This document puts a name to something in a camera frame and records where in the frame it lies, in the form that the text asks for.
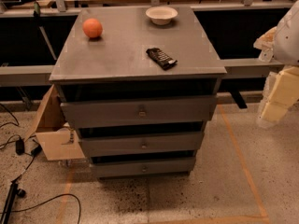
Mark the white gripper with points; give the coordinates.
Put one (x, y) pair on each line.
(288, 41)

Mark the dark rxbar chocolate wrapper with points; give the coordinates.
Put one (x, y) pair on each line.
(161, 58)

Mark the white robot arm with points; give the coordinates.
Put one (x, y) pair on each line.
(286, 39)

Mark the middle grey drawer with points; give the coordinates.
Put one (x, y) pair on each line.
(138, 144)

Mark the grey drawer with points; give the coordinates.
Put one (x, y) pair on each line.
(138, 144)
(139, 112)
(118, 169)

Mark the bottom grey drawer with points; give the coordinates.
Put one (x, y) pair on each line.
(118, 169)

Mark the top grey drawer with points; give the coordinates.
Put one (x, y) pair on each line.
(139, 112)

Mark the white bowl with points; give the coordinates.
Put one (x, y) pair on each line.
(161, 15)

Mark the grey drawer cabinet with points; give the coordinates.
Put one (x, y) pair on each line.
(115, 66)

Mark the orange fruit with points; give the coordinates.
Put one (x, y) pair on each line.
(92, 28)

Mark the brown cardboard box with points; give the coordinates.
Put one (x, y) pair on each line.
(58, 140)

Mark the black power adapter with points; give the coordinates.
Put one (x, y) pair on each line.
(19, 145)

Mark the black stand leg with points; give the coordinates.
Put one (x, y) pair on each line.
(14, 191)

